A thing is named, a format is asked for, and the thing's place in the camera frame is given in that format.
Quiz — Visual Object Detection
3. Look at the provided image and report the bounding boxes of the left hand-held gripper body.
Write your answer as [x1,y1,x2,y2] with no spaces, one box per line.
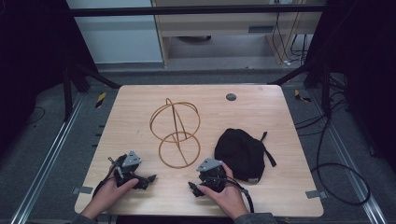
[107,150,143,189]

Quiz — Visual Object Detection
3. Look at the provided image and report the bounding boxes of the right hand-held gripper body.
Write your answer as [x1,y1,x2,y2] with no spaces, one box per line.
[195,157,229,192]

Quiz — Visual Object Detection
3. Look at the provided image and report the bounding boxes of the person's right hand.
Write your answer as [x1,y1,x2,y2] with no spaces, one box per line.
[199,161,250,221]

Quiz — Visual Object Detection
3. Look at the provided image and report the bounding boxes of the person's left hand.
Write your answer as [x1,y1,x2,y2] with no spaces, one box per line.
[81,177,140,221]

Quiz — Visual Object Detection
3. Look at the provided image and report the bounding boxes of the black cap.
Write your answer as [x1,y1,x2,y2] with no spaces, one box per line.
[213,127,277,185]

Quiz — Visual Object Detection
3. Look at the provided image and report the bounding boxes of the grey tape piece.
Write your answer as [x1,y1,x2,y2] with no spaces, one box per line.
[304,189,329,200]
[72,186,94,196]

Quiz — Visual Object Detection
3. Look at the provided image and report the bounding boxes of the yellow black striped tape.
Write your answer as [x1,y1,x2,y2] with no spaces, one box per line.
[94,91,107,109]
[293,89,312,104]

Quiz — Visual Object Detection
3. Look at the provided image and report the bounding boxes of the black metal stand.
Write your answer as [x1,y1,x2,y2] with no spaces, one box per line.
[62,60,121,123]
[267,59,332,118]

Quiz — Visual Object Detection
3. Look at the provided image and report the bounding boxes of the white cabinet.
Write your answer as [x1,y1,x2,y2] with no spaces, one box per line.
[65,0,164,65]

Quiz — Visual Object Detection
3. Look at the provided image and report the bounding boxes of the light wooden desk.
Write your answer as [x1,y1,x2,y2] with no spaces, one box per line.
[150,0,328,68]

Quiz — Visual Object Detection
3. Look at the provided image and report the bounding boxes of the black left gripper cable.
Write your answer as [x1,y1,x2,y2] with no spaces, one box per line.
[92,163,120,198]

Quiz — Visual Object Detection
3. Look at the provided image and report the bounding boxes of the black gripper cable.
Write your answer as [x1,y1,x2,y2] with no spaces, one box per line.
[92,163,120,198]
[225,175,255,215]

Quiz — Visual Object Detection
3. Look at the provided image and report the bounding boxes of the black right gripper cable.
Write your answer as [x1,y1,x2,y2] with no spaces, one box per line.
[225,175,255,215]

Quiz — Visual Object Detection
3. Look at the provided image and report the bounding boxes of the gold wire hat stand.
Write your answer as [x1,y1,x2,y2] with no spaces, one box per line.
[148,97,202,170]

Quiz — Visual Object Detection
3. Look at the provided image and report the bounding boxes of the aluminium floor rail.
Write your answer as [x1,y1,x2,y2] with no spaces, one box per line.
[9,92,87,224]
[307,88,389,224]

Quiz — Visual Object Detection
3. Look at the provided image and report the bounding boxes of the black looped floor cable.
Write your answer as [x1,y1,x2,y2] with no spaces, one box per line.
[293,106,372,207]

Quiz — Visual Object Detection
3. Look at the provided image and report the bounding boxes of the hanging black desk cables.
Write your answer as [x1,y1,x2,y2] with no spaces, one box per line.
[271,0,311,67]

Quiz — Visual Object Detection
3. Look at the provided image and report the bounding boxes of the black horizontal frame bar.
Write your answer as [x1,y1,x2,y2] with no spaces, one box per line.
[68,4,326,18]

